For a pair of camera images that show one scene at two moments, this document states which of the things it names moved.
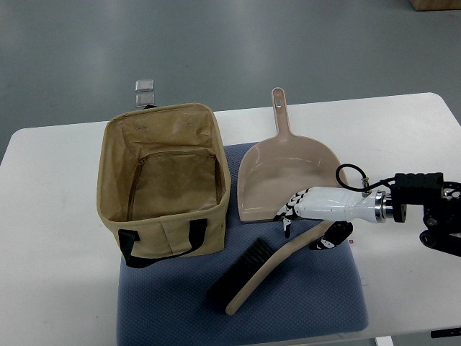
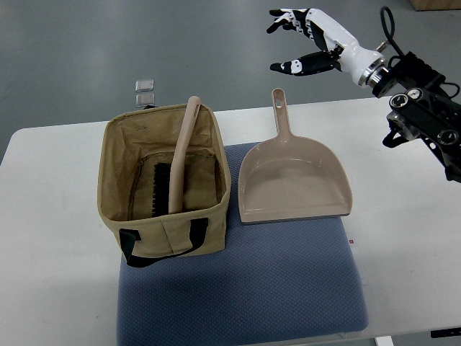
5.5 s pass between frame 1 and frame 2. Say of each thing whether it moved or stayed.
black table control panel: stayed
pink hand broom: moved
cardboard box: stayed
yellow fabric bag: stayed
